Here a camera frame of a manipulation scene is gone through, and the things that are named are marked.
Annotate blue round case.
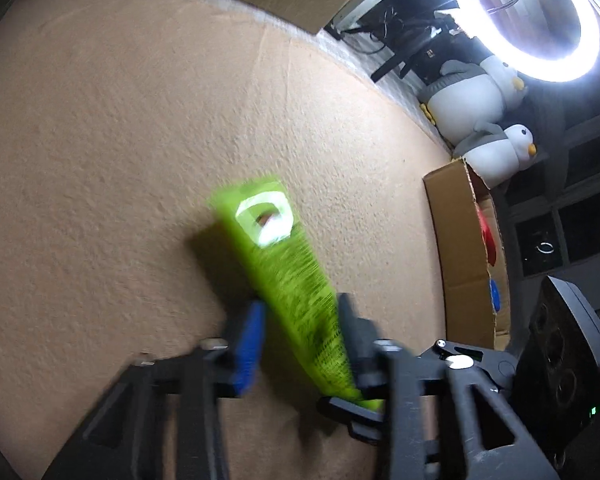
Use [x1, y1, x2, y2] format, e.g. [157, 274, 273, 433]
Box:
[489, 278, 502, 313]

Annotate red cloth pouch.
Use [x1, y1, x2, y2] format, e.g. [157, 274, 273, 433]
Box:
[476, 206, 498, 266]

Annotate green tube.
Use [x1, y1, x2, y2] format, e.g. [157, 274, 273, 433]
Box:
[210, 177, 382, 412]

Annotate cardboard box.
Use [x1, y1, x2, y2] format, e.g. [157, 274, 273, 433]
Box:
[424, 159, 510, 350]

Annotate small penguin plush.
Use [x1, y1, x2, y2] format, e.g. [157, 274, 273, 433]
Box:
[453, 122, 538, 188]

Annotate large penguin plush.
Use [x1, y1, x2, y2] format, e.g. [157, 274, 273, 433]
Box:
[417, 55, 528, 146]

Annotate black camera box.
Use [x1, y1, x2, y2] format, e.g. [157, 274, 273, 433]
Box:
[509, 276, 600, 479]

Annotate ring light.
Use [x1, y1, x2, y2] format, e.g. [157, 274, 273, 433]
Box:
[454, 0, 600, 82]

